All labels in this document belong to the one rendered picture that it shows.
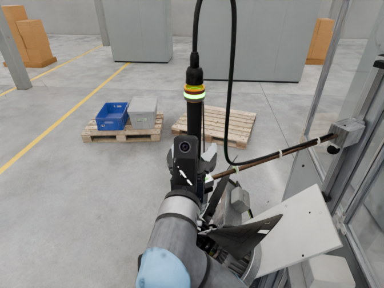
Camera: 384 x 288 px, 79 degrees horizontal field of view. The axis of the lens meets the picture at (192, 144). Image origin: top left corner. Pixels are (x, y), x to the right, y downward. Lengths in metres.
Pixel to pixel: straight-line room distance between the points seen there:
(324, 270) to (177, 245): 0.98
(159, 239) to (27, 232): 2.58
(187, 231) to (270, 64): 5.96
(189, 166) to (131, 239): 2.05
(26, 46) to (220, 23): 5.70
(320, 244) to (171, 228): 0.60
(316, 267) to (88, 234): 2.01
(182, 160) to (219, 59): 5.67
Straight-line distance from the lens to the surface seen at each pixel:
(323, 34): 8.56
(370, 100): 1.03
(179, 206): 0.41
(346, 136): 0.97
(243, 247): 0.68
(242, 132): 3.66
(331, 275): 1.28
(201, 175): 0.48
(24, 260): 2.71
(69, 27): 14.64
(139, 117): 3.62
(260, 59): 6.16
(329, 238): 0.88
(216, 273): 0.41
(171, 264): 0.35
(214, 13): 5.91
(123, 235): 2.50
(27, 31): 8.62
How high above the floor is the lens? 1.98
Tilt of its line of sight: 34 degrees down
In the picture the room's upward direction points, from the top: straight up
